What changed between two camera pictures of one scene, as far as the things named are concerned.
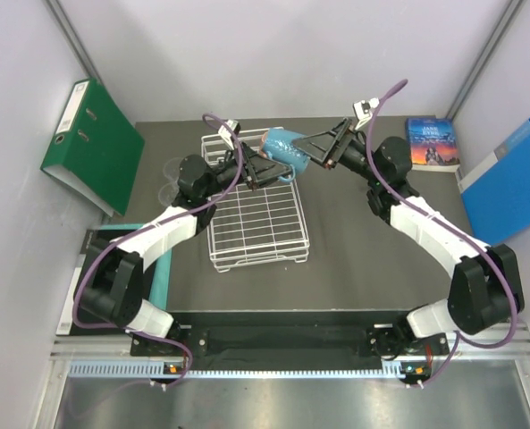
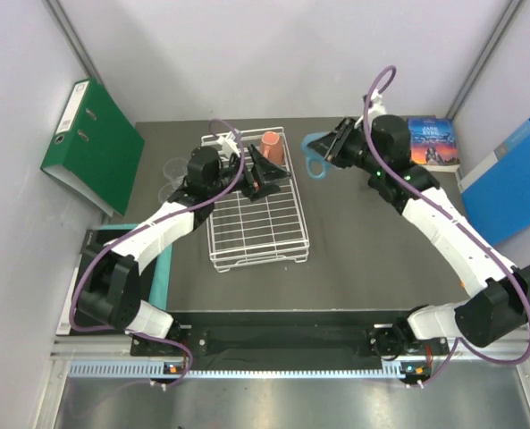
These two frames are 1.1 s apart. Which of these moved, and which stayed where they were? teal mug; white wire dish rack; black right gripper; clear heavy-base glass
Moved: teal mug
Stayed: white wire dish rack; black right gripper; clear heavy-base glass
